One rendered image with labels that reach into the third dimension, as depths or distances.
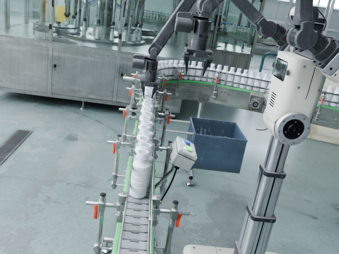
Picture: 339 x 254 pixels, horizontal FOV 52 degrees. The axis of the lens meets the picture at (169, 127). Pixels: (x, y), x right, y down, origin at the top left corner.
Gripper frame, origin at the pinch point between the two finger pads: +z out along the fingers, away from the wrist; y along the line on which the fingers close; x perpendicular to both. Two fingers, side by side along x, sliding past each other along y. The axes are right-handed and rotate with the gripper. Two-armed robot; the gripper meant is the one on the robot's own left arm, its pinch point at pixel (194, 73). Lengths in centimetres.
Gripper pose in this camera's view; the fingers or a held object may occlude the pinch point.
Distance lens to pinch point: 135.1
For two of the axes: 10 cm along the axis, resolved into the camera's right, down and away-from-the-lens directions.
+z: -1.4, 9.3, 3.4
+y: 9.9, 1.2, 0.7
